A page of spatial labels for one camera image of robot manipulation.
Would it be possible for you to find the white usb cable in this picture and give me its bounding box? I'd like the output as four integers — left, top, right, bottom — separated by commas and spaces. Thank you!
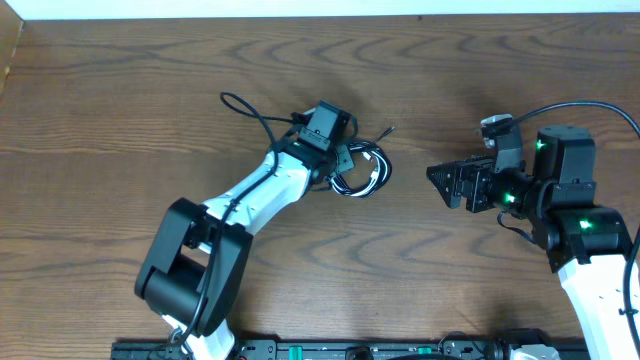
330, 143, 390, 197

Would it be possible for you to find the black usb cable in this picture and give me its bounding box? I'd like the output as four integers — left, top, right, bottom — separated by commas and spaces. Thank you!
309, 126, 396, 199

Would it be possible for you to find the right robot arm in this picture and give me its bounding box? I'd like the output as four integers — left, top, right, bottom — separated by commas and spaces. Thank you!
426, 125, 639, 359

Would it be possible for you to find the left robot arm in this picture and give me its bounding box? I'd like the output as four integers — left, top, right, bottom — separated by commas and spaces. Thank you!
134, 102, 358, 359

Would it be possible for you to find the cardboard side panel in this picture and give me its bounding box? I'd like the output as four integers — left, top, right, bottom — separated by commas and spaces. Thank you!
0, 0, 24, 91

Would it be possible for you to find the left black camera cable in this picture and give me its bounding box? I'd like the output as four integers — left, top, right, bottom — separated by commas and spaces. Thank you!
169, 91, 311, 351

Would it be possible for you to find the black camera cable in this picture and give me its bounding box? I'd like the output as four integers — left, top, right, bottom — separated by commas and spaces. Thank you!
494, 101, 640, 346
169, 91, 311, 351

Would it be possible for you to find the right black camera cable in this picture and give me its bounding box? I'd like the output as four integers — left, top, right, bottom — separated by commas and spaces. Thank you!
494, 101, 640, 346

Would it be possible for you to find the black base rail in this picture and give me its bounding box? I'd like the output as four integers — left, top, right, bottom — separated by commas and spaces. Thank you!
110, 339, 591, 360

